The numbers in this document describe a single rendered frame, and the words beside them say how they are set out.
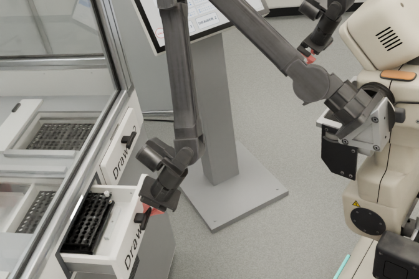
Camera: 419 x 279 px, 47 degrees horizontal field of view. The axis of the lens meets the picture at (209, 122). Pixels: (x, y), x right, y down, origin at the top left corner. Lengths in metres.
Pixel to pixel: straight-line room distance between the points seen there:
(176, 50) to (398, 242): 0.77
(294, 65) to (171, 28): 0.29
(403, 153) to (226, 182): 1.40
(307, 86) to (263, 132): 1.89
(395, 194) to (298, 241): 1.04
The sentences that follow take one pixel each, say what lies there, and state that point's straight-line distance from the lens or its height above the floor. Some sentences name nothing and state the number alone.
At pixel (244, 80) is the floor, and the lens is 3.39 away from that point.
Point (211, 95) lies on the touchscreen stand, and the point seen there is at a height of 0.60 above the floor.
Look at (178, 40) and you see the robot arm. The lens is 1.10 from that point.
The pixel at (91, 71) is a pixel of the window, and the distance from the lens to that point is 1.44.
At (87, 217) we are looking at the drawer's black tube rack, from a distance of 1.35.
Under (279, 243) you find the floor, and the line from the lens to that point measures 2.32.
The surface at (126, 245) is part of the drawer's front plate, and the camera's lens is 1.25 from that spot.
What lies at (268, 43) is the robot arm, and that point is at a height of 1.32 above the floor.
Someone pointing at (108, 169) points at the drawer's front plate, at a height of 0.90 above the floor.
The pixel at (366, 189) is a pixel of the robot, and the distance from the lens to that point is 1.38.
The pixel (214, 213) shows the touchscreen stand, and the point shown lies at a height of 0.03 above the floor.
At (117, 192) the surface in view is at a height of 0.88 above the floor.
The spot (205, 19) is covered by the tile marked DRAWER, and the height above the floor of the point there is 1.01.
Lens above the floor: 1.84
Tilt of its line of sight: 37 degrees down
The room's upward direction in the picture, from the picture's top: 9 degrees counter-clockwise
